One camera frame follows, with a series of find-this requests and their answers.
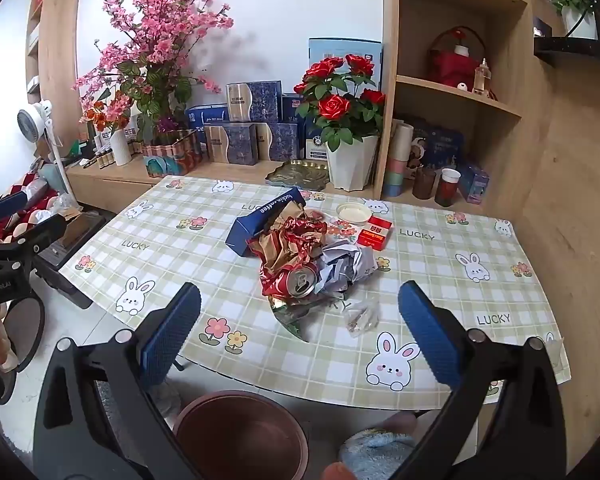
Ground blue white carton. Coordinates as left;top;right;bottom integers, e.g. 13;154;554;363
186;105;229;133

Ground red white checked blanket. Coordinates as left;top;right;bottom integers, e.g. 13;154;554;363
0;172;66;246

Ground row of small brown bottles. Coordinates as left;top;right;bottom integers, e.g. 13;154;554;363
87;145;116;168

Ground stack of pastel cups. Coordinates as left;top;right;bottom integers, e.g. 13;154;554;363
382;120;413;198

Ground green foil wrapper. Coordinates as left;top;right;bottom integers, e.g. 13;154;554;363
267;295;341;343

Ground cardboard box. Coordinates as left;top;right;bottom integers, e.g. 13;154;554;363
60;210;106;256

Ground grey white paper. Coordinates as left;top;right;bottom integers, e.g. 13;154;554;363
312;240;379;296

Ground clear plastic wrapper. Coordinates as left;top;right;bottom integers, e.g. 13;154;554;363
342;300;381;333

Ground checked bunny tablecloth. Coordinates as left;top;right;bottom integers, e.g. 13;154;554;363
58;175;572;409

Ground light blue carton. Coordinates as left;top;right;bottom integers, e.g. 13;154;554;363
308;37;383;96

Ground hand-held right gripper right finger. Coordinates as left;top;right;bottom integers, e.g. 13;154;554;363
398;280;567;480

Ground dark blue cartoon box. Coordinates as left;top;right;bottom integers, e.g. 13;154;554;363
405;115;464;171

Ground small dark blue box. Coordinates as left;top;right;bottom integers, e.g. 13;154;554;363
281;92;306;123

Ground red gold foil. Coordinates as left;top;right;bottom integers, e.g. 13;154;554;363
247;210;328;306

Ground red rose plant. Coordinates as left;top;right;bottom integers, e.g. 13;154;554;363
294;54;387;153

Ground white rimmed paper cup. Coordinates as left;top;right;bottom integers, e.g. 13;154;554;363
435;168;462;207

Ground cream plastic lid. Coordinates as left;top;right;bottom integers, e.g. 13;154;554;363
336;202;370;223

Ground wooden shelf unit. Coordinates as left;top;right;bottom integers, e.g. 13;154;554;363
380;0;536;201

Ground black stool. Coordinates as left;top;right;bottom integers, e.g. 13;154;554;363
32;212;113;311

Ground white standing fan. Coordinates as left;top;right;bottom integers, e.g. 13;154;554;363
17;100;71;196

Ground striped wavy planter box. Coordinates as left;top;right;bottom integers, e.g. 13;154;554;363
141;130;204;178

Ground glass perfume bottle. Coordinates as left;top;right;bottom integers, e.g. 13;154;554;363
472;58;493;96

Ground small purple box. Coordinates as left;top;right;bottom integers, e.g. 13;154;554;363
458;163;491;204

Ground green gold leaf tray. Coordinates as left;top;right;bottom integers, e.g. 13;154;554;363
265;159;331;192

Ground orange artificial flowers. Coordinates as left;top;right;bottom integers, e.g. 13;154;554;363
80;100;131;133

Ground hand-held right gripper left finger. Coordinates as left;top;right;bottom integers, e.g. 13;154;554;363
34;282;202;480

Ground clear floral blister pack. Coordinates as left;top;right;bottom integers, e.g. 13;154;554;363
325;220;361;243

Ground white blue box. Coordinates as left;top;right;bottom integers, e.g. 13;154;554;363
305;125;331;166

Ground red basket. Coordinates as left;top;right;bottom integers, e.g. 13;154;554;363
426;27;488;88

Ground black counter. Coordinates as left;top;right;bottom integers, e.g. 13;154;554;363
534;35;600;66

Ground pink blossom arrangement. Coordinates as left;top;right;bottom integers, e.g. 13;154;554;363
72;0;236;146

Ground small white flowerpot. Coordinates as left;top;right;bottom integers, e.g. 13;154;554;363
562;7;598;40

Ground blue fuzzy slipper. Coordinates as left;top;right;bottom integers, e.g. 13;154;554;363
337;427;421;480

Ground brown trash bin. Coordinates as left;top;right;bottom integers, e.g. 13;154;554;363
172;391;309;480

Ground red cigarette box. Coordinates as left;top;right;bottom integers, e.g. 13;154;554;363
356;216;393;250

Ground dark blue paper bag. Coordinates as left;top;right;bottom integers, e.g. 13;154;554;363
225;192;308;258

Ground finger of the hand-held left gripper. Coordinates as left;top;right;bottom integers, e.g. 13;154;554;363
0;215;67;267
0;191;29;227

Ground crushed red soda can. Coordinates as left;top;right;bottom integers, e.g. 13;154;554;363
262;260;318;300

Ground white ribbed vase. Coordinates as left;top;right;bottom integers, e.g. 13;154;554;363
109;130;133;166

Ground brown glass cup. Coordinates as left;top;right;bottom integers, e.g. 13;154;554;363
413;166;438;200

